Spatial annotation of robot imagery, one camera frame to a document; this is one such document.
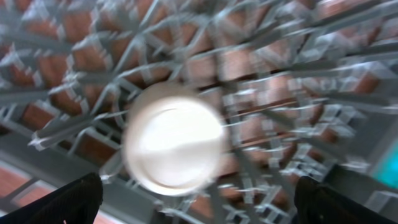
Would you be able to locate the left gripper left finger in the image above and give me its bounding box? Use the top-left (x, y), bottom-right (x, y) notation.
top-left (1, 172), bottom-right (103, 224)

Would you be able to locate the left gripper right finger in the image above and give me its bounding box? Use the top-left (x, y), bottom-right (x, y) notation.
top-left (294, 176), bottom-right (396, 224)

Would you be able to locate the white cup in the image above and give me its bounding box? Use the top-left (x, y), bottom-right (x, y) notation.
top-left (121, 82), bottom-right (229, 196)

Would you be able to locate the grey dishwasher rack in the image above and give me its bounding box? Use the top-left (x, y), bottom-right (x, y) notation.
top-left (1, 0), bottom-right (397, 223)

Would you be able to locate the teal plastic tray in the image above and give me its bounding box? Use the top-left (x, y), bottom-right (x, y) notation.
top-left (373, 145), bottom-right (397, 189)

